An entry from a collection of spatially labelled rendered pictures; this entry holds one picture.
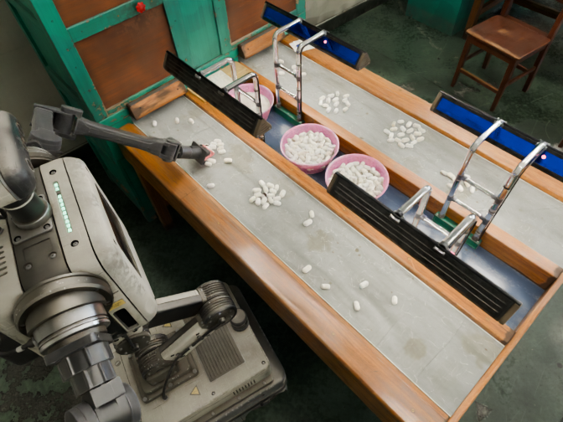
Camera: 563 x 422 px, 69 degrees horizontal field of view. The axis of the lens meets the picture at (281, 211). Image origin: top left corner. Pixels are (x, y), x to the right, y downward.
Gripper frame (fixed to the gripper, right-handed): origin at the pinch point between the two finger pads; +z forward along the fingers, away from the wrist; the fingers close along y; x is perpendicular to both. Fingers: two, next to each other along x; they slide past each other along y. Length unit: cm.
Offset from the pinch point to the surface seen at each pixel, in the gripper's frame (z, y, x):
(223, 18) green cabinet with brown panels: 20, 47, -51
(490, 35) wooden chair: 189, -19, -115
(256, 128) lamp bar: -17.3, -30.6, -27.7
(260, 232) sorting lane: -8.2, -46.5, 8.5
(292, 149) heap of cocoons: 22.7, -22.9, -17.0
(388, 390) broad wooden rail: -18, -118, 13
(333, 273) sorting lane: -2, -79, 4
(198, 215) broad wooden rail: -20.0, -24.5, 15.1
